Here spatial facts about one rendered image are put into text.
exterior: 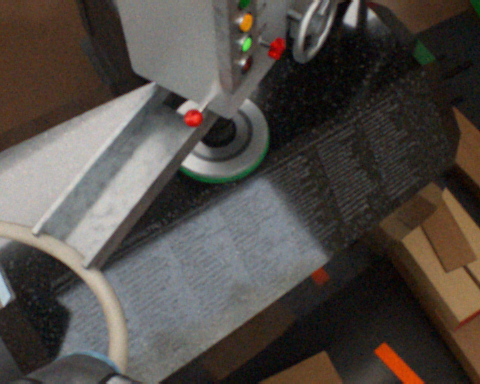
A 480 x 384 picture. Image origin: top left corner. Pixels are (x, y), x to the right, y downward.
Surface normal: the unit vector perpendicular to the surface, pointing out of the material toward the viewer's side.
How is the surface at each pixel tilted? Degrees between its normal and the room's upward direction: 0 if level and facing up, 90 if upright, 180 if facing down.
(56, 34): 0
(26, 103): 0
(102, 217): 2
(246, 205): 45
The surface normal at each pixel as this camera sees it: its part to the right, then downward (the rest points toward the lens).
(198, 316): 0.32, 0.14
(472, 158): -0.06, -0.51
